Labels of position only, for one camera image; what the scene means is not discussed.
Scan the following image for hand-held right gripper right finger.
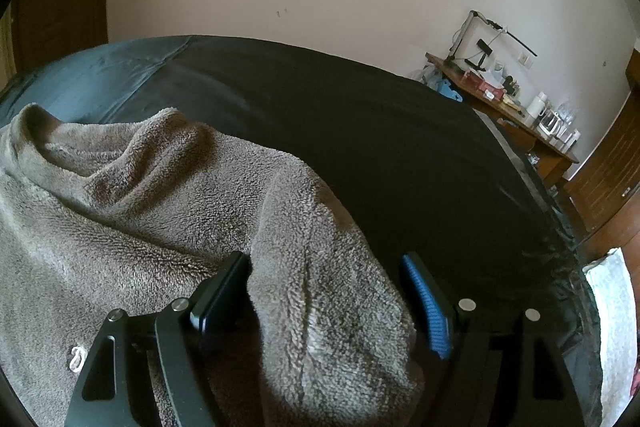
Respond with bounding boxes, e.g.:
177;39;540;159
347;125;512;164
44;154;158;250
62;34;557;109
399;251;587;427

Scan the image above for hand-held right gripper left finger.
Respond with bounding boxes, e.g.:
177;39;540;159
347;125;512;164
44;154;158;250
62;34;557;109
64;251;252;427

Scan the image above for grey-brown fleece garment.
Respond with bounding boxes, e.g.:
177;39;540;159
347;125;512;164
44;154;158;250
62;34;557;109
0;103;426;427

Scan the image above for white fuzzy cloth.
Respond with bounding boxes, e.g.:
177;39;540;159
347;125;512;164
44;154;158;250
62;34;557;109
582;247;633;413

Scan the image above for wooden desk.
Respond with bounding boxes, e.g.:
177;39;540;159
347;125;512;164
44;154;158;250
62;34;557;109
425;52;581;188

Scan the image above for blue cloth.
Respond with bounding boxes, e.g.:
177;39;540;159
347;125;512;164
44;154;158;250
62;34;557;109
430;74;463;102

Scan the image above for glass kettle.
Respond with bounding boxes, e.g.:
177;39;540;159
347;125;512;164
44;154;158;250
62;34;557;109
539;109;563;136

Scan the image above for red box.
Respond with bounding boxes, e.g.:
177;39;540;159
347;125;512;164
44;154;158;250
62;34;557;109
465;72;506;100

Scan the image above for blue-grey blanket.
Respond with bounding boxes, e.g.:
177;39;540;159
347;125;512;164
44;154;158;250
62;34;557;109
0;36;193;128

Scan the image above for black phone stand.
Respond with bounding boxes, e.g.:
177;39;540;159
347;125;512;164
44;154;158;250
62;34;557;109
475;38;494;70

